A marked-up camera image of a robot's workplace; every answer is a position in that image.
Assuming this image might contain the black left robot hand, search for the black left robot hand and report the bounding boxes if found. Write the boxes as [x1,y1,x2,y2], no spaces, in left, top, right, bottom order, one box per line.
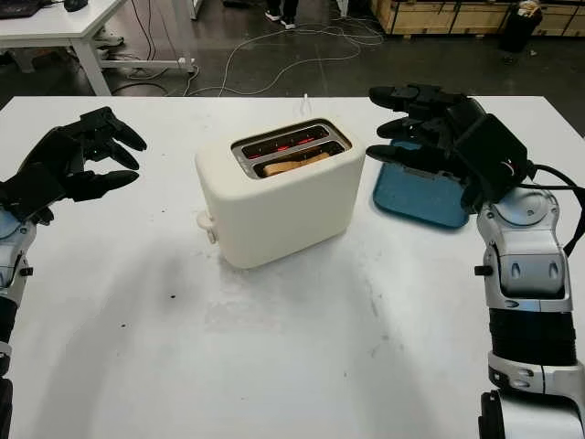
[22,107,148,202]

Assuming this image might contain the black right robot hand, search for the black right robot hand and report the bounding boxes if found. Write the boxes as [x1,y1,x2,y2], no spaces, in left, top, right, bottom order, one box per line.
[365,83,486,217]

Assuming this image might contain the slice of toast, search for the slice of toast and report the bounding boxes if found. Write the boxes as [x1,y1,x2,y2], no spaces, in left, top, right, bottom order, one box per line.
[262,152,331,178]

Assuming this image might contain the person with black trousers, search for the person with black trousers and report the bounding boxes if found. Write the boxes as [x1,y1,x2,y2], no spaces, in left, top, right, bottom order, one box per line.
[264,0,298,31]

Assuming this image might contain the white two-slot toaster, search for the white two-slot toaster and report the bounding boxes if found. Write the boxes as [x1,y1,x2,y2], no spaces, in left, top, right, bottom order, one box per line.
[195,117,367,270]

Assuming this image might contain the wooden crates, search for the wooden crates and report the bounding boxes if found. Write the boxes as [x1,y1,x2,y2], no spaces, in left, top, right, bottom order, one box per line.
[372,0,585,37]

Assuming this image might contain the black trash bin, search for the black trash bin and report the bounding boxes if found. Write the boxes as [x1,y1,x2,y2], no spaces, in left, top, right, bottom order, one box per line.
[500,0,543,54]

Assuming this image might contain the blue plastic tray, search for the blue plastic tray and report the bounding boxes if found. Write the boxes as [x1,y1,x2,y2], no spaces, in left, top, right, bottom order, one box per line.
[372,139,471,229]

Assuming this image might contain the white office desk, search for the white office desk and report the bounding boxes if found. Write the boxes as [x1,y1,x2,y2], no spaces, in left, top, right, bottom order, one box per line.
[0,0,197,97]

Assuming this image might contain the white sneaker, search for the white sneaker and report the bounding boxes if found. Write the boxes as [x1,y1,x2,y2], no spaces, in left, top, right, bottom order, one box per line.
[94,26,124,48]

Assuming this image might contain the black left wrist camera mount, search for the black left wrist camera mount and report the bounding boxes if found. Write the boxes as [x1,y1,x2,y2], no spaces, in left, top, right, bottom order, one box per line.
[0,162,68,220]

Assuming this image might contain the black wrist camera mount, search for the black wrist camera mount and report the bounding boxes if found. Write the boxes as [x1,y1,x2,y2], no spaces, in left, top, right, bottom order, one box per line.
[454,112,536,202]
[0,162,68,220]

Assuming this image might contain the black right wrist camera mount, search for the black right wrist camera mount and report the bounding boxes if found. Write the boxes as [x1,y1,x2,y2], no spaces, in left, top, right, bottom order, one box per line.
[454,112,536,202]

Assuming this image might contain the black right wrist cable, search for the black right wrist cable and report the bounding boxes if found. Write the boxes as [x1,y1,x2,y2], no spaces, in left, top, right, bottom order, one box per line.
[529,163,585,257]

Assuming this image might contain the grey floor cable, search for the grey floor cable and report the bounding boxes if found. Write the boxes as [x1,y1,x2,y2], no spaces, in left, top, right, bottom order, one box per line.
[112,63,202,97]

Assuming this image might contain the black hanging cable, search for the black hanging cable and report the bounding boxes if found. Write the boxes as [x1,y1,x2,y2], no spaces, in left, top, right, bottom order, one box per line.
[131,0,156,63]

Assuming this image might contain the long white floor cable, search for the long white floor cable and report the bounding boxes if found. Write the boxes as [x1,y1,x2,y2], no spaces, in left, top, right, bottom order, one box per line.
[186,25,385,97]

